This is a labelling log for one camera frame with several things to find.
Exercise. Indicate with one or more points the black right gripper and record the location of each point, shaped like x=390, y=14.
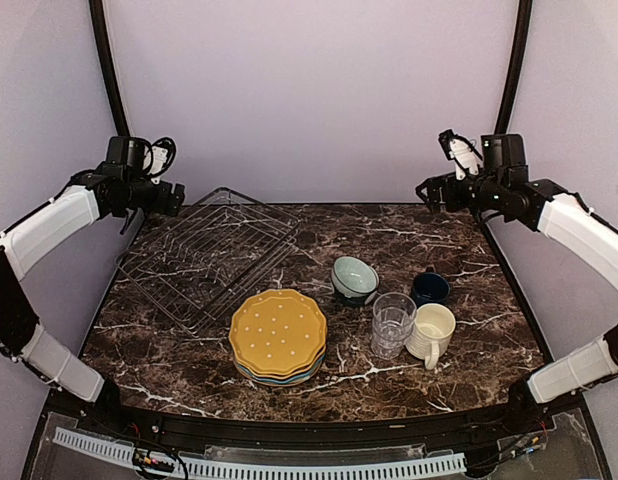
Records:
x=435, y=183

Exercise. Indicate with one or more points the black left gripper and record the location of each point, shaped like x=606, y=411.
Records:
x=160, y=205

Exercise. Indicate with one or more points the metal wire dish rack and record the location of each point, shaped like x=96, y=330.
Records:
x=196, y=266

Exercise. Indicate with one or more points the clear ribbed drinking glass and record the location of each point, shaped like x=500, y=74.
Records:
x=393, y=322

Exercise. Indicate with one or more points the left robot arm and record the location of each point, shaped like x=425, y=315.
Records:
x=127, y=182

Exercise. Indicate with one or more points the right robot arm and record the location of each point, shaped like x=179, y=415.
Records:
x=493, y=177

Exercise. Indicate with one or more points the dark blue mug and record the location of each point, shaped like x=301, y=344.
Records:
x=429, y=287

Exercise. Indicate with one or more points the light green ceramic bowl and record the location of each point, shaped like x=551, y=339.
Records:
x=353, y=277

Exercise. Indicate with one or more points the cream ribbed mug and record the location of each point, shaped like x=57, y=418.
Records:
x=433, y=328

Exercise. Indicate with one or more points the yellow dotted top plate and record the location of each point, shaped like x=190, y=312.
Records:
x=278, y=332

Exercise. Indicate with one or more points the blue plate in stack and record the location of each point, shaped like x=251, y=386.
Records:
x=309, y=375

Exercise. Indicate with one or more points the left wiring bundle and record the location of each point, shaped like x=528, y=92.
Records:
x=151, y=457

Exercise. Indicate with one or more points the wiring bundle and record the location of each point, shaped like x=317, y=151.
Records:
x=524, y=445
x=151, y=457

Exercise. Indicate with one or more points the right wiring bundle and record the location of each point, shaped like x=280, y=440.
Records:
x=524, y=445

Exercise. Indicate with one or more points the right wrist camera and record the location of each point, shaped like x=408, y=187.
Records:
x=462, y=153

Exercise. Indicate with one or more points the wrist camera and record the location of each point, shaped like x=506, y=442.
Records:
x=462, y=153
x=162, y=158

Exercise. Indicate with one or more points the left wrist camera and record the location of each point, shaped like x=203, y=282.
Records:
x=162, y=158

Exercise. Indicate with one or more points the right black frame post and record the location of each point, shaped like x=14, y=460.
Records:
x=517, y=53

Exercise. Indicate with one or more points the black frame post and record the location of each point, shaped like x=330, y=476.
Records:
x=107, y=67
x=517, y=53

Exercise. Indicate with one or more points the left black frame post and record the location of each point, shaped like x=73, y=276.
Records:
x=107, y=67

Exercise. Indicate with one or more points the black front rail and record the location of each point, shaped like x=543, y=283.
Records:
x=479, y=432

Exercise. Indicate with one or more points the light blue slotted cable duct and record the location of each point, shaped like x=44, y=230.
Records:
x=242, y=463

